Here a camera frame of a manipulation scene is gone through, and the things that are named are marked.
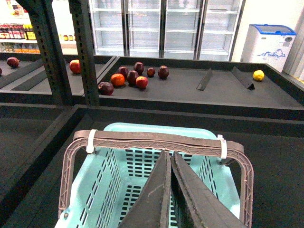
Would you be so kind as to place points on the dark red apple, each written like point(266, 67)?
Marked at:
point(105, 88)
point(139, 68)

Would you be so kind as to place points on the white blue chest freezer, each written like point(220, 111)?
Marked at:
point(268, 44)

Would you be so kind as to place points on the orange red tomato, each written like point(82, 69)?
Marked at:
point(117, 79)

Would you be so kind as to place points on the black triangular divider wedge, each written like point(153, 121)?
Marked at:
point(240, 76)

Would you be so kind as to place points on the small dark apple rear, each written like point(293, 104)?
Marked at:
point(150, 72)

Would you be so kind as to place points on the dark purple apple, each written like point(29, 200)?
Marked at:
point(132, 76)

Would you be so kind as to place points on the yellow lemon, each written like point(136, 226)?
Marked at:
point(258, 75)

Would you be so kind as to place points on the dark metal post left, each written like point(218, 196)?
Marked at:
point(42, 19)

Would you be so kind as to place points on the dark metal shelf post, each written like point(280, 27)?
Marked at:
point(84, 43)

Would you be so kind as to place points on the shelf of sauce bottles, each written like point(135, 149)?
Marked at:
point(17, 31)

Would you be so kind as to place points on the red apple left tray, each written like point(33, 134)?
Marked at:
point(74, 66)

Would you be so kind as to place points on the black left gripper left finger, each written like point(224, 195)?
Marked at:
point(152, 208)

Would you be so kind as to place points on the dark red apple front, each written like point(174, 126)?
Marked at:
point(105, 88)

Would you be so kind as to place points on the glass door display fridge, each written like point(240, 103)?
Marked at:
point(179, 29)

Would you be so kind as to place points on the dark red apple rear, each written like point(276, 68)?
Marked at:
point(139, 68)

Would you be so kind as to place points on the dark apple middle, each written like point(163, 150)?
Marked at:
point(124, 71)

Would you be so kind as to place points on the light blue plastic basket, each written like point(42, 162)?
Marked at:
point(101, 184)

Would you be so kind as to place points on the small red apple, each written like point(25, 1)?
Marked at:
point(141, 82)

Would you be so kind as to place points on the dark apple far left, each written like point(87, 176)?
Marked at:
point(13, 62)

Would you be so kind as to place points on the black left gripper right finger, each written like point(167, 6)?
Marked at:
point(194, 204)

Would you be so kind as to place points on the dark apple rear right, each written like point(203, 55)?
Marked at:
point(163, 72)

